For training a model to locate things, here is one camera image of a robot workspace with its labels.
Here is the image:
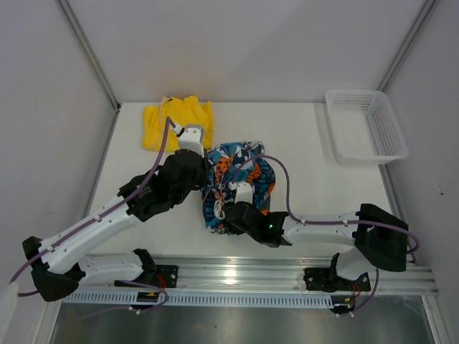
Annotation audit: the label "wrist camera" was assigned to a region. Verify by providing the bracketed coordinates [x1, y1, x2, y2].
[229, 181, 254, 204]
[177, 125, 205, 158]

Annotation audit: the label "right aluminium frame post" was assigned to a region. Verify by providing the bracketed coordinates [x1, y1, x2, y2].
[377, 0, 440, 92]

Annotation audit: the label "aluminium frame post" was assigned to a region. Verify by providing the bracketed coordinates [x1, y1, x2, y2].
[55, 0, 120, 110]
[377, 0, 440, 92]

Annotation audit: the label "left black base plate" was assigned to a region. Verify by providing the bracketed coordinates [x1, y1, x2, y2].
[133, 264, 179, 289]

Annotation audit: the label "yellow shorts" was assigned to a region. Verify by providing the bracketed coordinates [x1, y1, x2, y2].
[142, 96, 214, 151]

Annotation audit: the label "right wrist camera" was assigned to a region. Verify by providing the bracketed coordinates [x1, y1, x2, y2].
[229, 181, 254, 204]

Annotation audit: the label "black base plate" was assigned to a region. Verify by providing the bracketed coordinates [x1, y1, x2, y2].
[303, 267, 371, 293]
[133, 264, 179, 289]

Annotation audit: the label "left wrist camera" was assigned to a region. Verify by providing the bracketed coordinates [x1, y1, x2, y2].
[177, 125, 205, 158]

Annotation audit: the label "left aluminium frame post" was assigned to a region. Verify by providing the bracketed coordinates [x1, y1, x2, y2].
[55, 0, 120, 110]

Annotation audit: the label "patterned blue orange shorts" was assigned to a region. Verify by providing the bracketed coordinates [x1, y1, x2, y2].
[200, 141, 275, 235]

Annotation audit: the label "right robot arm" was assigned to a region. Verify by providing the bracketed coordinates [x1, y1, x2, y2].
[226, 201, 409, 290]

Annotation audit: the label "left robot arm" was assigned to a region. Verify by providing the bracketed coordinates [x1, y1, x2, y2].
[22, 149, 209, 302]

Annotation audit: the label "white slotted cable duct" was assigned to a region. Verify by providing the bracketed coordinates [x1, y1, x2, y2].
[63, 290, 352, 309]

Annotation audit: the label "white plastic basket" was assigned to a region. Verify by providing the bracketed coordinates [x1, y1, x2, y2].
[325, 89, 409, 165]

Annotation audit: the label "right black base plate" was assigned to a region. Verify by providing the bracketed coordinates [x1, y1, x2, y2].
[303, 267, 371, 293]

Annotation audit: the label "aluminium mounting rail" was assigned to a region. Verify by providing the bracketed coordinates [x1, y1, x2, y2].
[48, 254, 439, 297]

